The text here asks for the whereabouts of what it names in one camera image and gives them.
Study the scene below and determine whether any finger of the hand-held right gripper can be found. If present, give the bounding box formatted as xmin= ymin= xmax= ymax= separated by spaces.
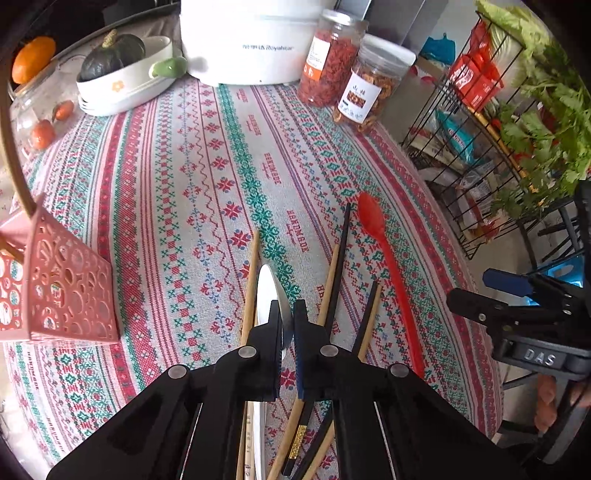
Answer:
xmin=446 ymin=288 xmax=525 ymax=334
xmin=482 ymin=269 xmax=539 ymax=300

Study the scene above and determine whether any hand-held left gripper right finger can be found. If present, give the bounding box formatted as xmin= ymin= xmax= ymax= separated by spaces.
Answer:
xmin=293 ymin=299 xmax=527 ymax=480

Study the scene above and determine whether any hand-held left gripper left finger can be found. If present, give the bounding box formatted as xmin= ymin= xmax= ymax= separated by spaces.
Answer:
xmin=46 ymin=300 xmax=284 ymax=480

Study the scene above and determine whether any metal spoon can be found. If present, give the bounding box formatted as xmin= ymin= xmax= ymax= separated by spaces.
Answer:
xmin=245 ymin=264 xmax=295 ymax=480

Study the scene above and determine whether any black chopstick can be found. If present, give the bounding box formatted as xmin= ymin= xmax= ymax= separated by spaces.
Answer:
xmin=283 ymin=202 xmax=352 ymax=477
xmin=293 ymin=280 xmax=380 ymax=480

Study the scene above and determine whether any wooden chopstick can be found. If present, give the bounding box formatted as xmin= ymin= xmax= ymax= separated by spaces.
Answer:
xmin=304 ymin=283 xmax=384 ymax=480
xmin=267 ymin=244 xmax=341 ymax=480
xmin=235 ymin=229 xmax=261 ymax=480
xmin=0 ymin=69 xmax=38 ymax=217

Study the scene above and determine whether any red plastic spoon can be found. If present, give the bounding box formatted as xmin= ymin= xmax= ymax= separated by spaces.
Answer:
xmin=356 ymin=192 xmax=426 ymax=376

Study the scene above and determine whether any pink perforated utensil basket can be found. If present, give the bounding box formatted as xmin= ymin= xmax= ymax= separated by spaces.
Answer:
xmin=0 ymin=194 xmax=121 ymax=344

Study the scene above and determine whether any person's right hand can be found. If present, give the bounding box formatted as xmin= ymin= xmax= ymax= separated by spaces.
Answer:
xmin=533 ymin=375 xmax=591 ymax=429

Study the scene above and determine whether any black metal stand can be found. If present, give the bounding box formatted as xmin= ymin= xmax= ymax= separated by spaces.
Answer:
xmin=517 ymin=180 xmax=591 ymax=278

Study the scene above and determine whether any blue and white packet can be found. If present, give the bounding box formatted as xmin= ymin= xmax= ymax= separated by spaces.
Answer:
xmin=436 ymin=111 xmax=476 ymax=163

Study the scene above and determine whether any green leafy celery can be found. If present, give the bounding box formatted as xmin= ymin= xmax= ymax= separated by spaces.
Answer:
xmin=489 ymin=41 xmax=591 ymax=222

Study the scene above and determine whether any patterned woven tablecloth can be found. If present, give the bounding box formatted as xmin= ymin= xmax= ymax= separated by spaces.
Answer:
xmin=0 ymin=78 xmax=505 ymax=480

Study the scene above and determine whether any red snack packet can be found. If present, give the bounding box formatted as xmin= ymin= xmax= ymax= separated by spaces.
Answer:
xmin=449 ymin=21 xmax=504 ymax=109

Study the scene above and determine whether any jar of dried hawthorn slices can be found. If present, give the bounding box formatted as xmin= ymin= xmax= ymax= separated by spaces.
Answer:
xmin=332 ymin=33 xmax=417 ymax=136

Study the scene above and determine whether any blue cloth bag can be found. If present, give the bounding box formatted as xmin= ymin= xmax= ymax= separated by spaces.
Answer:
xmin=422 ymin=32 xmax=456 ymax=65

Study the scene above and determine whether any napa cabbage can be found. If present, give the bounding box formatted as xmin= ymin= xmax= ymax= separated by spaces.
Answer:
xmin=475 ymin=0 xmax=555 ymax=70

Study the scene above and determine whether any jar of red goji berries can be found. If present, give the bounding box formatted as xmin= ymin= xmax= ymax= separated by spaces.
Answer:
xmin=297 ymin=8 xmax=370 ymax=108

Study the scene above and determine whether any grey cabinet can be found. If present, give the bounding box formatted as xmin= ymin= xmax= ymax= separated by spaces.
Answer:
xmin=335 ymin=0 xmax=451 ymax=58

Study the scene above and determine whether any white oval flower-print dish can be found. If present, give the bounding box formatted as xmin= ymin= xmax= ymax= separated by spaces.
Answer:
xmin=75 ymin=36 xmax=188 ymax=116

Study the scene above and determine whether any white electric cooker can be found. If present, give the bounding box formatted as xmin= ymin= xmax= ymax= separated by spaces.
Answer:
xmin=179 ymin=0 xmax=334 ymax=87

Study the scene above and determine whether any dark green kabocha squash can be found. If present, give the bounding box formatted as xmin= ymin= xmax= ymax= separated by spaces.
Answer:
xmin=80 ymin=28 xmax=147 ymax=83

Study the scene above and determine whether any orange pumpkin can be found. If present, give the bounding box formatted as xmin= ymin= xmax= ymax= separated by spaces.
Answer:
xmin=11 ymin=36 xmax=57 ymax=85

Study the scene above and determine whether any black wire rack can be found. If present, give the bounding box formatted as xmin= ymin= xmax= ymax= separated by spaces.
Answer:
xmin=399 ymin=9 xmax=591 ymax=261

